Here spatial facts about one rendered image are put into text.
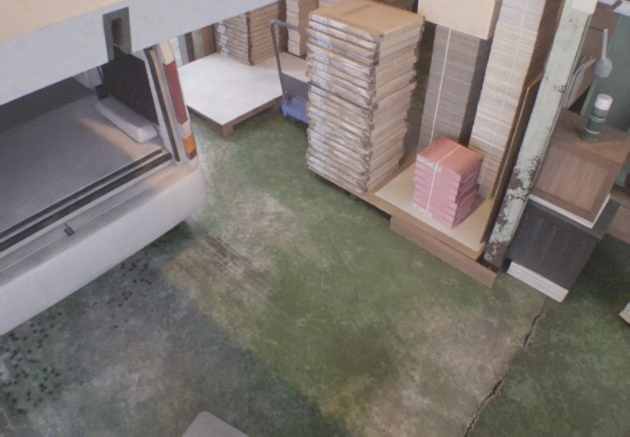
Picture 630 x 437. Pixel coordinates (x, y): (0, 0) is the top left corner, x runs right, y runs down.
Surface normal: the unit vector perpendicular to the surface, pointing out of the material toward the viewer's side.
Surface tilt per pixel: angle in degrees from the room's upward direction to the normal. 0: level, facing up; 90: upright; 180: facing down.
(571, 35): 90
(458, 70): 90
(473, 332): 0
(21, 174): 0
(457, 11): 90
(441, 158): 0
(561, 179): 90
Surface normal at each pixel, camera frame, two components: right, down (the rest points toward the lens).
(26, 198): 0.00, -0.75
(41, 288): 0.71, 0.43
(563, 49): -0.68, 0.48
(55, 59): 0.70, 0.64
